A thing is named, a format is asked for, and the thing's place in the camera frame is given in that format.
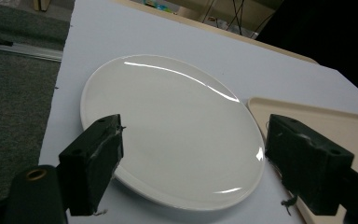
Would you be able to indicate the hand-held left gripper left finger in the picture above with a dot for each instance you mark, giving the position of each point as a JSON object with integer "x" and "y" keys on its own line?
{"x": 88, "y": 165}

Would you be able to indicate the beige wooden table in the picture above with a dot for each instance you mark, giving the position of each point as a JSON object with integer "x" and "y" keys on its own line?
{"x": 248, "y": 39}

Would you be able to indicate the metal floor rail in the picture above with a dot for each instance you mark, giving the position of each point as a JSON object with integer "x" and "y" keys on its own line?
{"x": 28, "y": 51}

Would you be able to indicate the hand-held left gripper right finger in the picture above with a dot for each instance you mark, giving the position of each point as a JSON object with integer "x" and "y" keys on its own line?
{"x": 304, "y": 165}

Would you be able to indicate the black curtain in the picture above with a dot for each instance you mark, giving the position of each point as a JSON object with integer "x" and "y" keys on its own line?
{"x": 332, "y": 37}

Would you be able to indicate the white round plate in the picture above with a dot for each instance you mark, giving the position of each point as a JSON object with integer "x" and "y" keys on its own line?
{"x": 180, "y": 130}

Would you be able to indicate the beige plastic tray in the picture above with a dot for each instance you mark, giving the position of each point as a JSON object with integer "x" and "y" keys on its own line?
{"x": 326, "y": 119}

